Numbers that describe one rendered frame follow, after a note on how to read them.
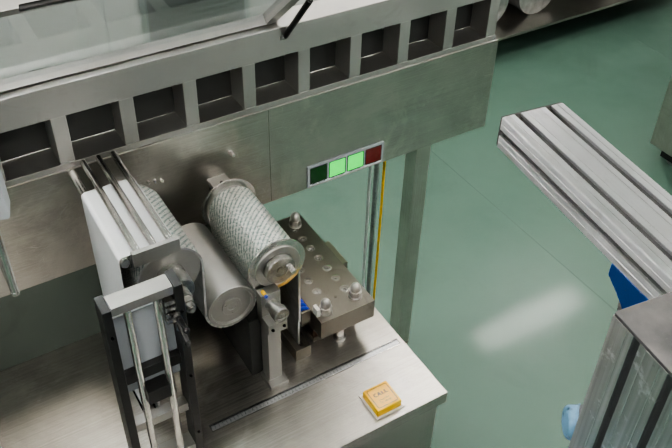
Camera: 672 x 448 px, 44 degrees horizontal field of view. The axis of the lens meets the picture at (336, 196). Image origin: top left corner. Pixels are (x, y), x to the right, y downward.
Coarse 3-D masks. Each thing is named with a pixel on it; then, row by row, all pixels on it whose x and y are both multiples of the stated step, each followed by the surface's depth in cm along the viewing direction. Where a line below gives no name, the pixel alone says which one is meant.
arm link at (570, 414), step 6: (564, 408) 176; (570, 408) 174; (576, 408) 174; (564, 414) 176; (570, 414) 173; (576, 414) 173; (564, 420) 176; (570, 420) 172; (576, 420) 172; (564, 426) 175; (570, 426) 172; (564, 432) 175; (570, 432) 172; (570, 438) 173
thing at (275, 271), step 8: (280, 256) 188; (288, 256) 189; (272, 264) 187; (280, 264) 189; (264, 272) 189; (272, 272) 189; (280, 272) 190; (288, 272) 192; (272, 280) 190; (280, 280) 192
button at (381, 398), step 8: (384, 384) 206; (368, 392) 204; (376, 392) 204; (384, 392) 204; (392, 392) 204; (368, 400) 203; (376, 400) 202; (384, 400) 202; (392, 400) 202; (400, 400) 203; (376, 408) 200; (384, 408) 201; (392, 408) 202
